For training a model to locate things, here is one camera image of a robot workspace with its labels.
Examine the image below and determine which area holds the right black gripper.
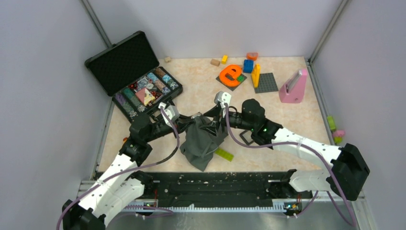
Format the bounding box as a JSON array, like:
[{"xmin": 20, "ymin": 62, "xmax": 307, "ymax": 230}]
[{"xmin": 200, "ymin": 104, "xmax": 255, "ymax": 137}]

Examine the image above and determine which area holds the grey t-shirt garment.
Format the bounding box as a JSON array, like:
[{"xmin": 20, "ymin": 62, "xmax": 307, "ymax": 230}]
[{"xmin": 180, "ymin": 115, "xmax": 228, "ymax": 172}]

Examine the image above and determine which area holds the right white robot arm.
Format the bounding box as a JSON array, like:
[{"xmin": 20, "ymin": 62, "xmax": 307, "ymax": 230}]
[{"xmin": 204, "ymin": 99, "xmax": 370, "ymax": 201}]

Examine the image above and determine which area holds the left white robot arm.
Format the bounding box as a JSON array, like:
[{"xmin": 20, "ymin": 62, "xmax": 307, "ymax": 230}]
[{"xmin": 56, "ymin": 106, "xmax": 195, "ymax": 230}]

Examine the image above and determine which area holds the small dark grey baseplate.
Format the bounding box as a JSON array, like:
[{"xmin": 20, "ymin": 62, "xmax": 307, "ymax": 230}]
[{"xmin": 216, "ymin": 72, "xmax": 248, "ymax": 92}]

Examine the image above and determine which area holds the lime green lego brick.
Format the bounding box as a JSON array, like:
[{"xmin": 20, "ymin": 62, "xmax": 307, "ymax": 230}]
[{"xmin": 214, "ymin": 148, "xmax": 234, "ymax": 162}]

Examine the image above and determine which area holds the small green lego brick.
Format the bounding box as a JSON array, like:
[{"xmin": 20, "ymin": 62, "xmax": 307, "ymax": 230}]
[{"xmin": 237, "ymin": 75, "xmax": 245, "ymax": 82}]

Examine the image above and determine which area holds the orange letter e block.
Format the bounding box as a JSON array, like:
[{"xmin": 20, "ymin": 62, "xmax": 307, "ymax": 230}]
[{"xmin": 219, "ymin": 65, "xmax": 242, "ymax": 87}]

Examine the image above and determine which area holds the pink yellow card box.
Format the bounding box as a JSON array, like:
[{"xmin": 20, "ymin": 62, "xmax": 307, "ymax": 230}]
[{"xmin": 135, "ymin": 88, "xmax": 156, "ymax": 106}]

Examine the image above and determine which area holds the tan wooden block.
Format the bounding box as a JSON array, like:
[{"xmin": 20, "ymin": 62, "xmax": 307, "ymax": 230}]
[{"xmin": 210, "ymin": 59, "xmax": 221, "ymax": 67}]

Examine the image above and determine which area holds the small yellow block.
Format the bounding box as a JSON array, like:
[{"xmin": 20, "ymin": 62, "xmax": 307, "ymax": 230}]
[{"xmin": 221, "ymin": 55, "xmax": 228, "ymax": 64}]

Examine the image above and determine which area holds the yellow upright lego block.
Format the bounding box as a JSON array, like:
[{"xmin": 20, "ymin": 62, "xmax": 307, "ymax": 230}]
[{"xmin": 251, "ymin": 64, "xmax": 261, "ymax": 88}]

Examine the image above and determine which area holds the blue lego block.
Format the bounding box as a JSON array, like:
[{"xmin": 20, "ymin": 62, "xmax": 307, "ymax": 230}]
[{"xmin": 243, "ymin": 59, "xmax": 254, "ymax": 73}]

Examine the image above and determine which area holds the large grey lego baseplate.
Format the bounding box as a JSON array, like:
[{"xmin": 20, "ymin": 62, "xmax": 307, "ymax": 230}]
[{"xmin": 254, "ymin": 73, "xmax": 279, "ymax": 94}]

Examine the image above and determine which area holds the orange curved toy piece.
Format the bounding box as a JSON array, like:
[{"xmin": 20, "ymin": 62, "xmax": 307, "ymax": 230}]
[{"xmin": 246, "ymin": 52, "xmax": 259, "ymax": 61}]

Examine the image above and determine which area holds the black open poker chip case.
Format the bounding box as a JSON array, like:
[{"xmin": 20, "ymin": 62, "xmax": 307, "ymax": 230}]
[{"xmin": 84, "ymin": 31, "xmax": 183, "ymax": 123}]

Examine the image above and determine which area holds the pink wedge stand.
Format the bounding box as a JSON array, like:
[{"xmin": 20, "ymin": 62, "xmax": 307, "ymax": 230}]
[{"xmin": 278, "ymin": 69, "xmax": 308, "ymax": 104}]

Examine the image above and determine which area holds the green block outside table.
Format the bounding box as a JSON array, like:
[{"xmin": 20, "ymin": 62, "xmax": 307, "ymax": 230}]
[{"xmin": 327, "ymin": 115, "xmax": 337, "ymax": 132}]

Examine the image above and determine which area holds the pink block outside table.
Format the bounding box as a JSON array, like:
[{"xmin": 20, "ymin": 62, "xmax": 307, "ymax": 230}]
[{"xmin": 332, "ymin": 130, "xmax": 346, "ymax": 138}]

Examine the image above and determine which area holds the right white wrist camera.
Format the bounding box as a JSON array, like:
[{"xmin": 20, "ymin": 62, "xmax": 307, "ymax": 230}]
[{"xmin": 214, "ymin": 91, "xmax": 232, "ymax": 108}]

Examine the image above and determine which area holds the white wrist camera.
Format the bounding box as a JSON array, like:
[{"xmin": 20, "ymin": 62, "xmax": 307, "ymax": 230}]
[
  {"xmin": 214, "ymin": 91, "xmax": 232, "ymax": 108},
  {"xmin": 158, "ymin": 102, "xmax": 180, "ymax": 127}
]

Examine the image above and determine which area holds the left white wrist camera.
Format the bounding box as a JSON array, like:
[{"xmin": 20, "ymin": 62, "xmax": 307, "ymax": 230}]
[{"xmin": 158, "ymin": 102, "xmax": 180, "ymax": 127}]

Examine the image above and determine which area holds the black square frame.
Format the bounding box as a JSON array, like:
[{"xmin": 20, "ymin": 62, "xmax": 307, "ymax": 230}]
[{"xmin": 239, "ymin": 130, "xmax": 254, "ymax": 146}]

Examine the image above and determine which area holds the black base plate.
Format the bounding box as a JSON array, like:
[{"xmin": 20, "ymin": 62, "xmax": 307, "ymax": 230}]
[{"xmin": 127, "ymin": 171, "xmax": 313, "ymax": 208}]

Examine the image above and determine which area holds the white cable duct rail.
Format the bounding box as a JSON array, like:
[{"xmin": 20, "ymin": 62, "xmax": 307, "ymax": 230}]
[{"xmin": 123, "ymin": 202, "xmax": 287, "ymax": 213}]

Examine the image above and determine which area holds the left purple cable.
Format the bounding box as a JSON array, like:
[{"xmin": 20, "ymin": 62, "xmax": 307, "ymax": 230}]
[{"xmin": 56, "ymin": 106, "xmax": 181, "ymax": 230}]

